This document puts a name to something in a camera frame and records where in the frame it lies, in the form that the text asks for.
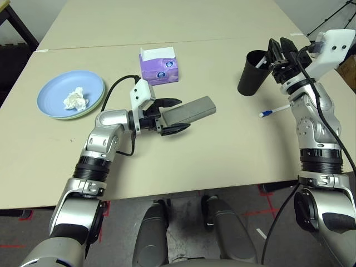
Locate grey robot leg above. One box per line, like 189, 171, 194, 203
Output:
201, 194, 258, 264
132, 199, 170, 267

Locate black tripod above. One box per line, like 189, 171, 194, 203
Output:
305, 0, 356, 37

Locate blue plastic plate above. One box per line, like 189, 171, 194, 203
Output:
37, 70, 105, 119

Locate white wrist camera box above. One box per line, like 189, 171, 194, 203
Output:
129, 78, 156, 136
304, 28, 356, 84

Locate green plastic plate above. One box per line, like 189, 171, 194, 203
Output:
52, 80, 106, 121

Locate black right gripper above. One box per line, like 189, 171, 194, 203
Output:
266, 36, 311, 85

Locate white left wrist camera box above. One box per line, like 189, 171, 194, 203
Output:
129, 78, 156, 136

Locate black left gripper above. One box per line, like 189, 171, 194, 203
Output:
137, 97, 191, 137

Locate white tissue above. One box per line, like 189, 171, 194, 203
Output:
62, 86, 90, 112

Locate grey robot waist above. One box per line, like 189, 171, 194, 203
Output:
164, 257, 259, 267

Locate black foam floor mat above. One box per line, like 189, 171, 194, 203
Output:
0, 43, 37, 106

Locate grey robot right leg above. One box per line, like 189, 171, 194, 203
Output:
201, 194, 258, 264

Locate brown cardboard box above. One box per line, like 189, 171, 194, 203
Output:
336, 54, 356, 92

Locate black plastic cup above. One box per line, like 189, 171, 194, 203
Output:
237, 50, 273, 97

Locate black left wrist camera cable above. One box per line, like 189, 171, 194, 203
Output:
100, 75, 142, 157

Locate grey glasses case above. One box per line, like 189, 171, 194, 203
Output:
162, 96, 217, 131

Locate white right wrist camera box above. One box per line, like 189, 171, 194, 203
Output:
304, 28, 356, 84

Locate red tape mark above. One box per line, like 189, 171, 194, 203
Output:
96, 200, 111, 243
244, 185, 281, 220

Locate grey robot left leg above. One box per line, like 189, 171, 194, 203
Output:
132, 199, 170, 267

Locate white pen blue cap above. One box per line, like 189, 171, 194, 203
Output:
258, 105, 290, 118

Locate purple tissue pack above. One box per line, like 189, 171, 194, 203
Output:
139, 46, 180, 86

